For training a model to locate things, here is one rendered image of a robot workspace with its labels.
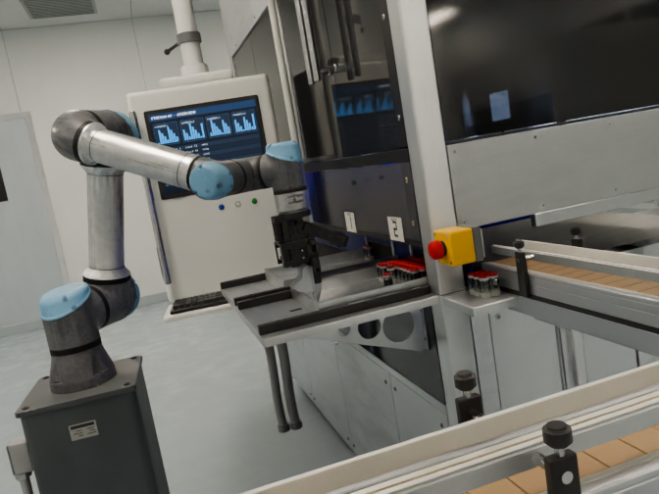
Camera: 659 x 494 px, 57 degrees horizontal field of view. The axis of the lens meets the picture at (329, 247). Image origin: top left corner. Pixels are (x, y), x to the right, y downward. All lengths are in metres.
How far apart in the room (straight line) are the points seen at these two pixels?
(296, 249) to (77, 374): 0.59
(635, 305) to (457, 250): 0.38
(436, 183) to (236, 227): 1.06
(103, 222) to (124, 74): 5.32
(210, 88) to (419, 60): 1.06
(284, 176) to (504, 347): 0.64
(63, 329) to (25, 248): 5.34
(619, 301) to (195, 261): 1.54
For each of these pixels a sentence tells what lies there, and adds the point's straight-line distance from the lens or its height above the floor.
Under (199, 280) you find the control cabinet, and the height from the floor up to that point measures 0.86.
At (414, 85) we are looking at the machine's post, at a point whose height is 1.34.
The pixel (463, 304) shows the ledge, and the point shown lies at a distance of 1.29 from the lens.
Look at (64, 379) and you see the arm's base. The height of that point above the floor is 0.82.
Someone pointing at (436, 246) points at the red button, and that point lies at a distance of 1.27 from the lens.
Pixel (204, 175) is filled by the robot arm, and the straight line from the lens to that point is 1.24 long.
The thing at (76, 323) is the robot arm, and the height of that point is 0.94.
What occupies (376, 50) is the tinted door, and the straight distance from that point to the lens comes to 1.50.
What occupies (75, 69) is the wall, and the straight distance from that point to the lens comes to 6.89.
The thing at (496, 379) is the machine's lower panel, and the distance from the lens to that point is 1.49.
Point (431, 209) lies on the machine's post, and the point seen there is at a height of 1.07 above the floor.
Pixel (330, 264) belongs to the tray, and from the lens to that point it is 1.96.
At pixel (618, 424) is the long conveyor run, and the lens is 0.58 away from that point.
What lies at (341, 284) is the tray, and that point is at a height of 0.89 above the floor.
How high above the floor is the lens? 1.22
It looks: 8 degrees down
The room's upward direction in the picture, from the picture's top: 10 degrees counter-clockwise
